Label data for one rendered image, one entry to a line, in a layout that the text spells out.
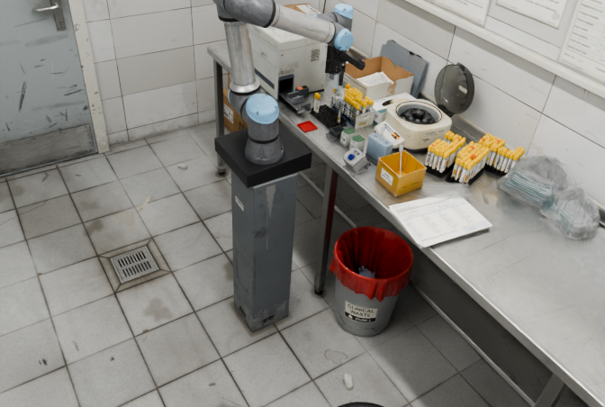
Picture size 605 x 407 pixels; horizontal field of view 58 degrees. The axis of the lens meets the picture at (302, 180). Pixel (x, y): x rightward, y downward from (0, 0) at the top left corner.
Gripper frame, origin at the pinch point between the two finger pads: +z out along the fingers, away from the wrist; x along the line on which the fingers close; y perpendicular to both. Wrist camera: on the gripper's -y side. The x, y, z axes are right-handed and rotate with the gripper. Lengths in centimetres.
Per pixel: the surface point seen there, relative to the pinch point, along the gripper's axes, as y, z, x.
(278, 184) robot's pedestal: 21, 22, 40
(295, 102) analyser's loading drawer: 19.3, 15.3, -13.1
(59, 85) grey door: 165, 54, -75
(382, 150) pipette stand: -18.7, 13.0, 24.0
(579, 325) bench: -76, 20, 97
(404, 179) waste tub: -26, 12, 43
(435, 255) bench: -36, 21, 73
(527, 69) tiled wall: -71, -19, 6
